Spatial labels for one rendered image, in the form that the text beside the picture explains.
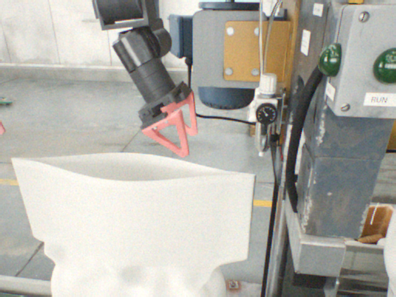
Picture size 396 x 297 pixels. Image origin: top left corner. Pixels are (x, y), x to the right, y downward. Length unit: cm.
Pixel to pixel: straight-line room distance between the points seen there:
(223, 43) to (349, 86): 46
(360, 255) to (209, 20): 72
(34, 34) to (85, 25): 101
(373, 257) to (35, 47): 637
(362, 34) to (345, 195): 19
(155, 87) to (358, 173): 31
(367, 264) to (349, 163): 67
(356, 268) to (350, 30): 82
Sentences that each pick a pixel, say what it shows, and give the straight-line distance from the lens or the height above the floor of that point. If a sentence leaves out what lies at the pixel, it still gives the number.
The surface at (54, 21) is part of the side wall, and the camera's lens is 645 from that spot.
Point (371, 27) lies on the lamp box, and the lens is 30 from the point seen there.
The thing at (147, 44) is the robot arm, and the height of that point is 127.
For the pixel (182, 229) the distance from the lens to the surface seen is 63.
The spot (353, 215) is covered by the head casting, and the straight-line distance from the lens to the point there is 42.
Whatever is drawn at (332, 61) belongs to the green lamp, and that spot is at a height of 129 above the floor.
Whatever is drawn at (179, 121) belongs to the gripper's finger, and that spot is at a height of 117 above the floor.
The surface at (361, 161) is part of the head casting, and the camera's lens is 38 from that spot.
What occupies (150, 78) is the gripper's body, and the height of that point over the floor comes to 122.
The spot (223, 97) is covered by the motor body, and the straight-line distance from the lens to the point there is 77.
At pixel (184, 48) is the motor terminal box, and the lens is 74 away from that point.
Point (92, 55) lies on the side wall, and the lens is 620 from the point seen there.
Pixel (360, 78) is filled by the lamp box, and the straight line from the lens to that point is 30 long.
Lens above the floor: 133
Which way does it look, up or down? 25 degrees down
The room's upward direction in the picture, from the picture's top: straight up
